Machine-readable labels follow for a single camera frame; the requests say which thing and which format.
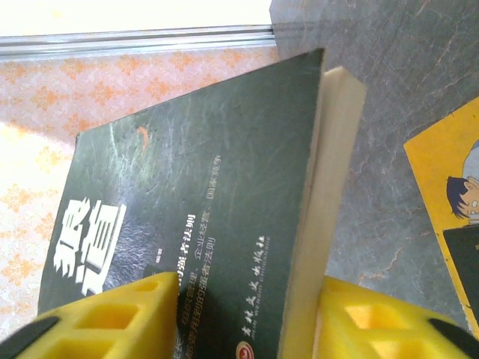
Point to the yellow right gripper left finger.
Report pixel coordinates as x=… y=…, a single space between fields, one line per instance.
x=93 y=329

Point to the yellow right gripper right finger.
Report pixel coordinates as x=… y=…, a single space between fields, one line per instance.
x=374 y=329

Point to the black antler cover book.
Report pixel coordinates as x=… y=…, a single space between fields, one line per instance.
x=464 y=261

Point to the yellow cartoon cover book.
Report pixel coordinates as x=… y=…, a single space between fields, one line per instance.
x=438 y=157

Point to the dark wolf cover book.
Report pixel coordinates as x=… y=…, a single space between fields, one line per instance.
x=224 y=187

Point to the aluminium frame post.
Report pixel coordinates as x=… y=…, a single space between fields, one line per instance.
x=112 y=43

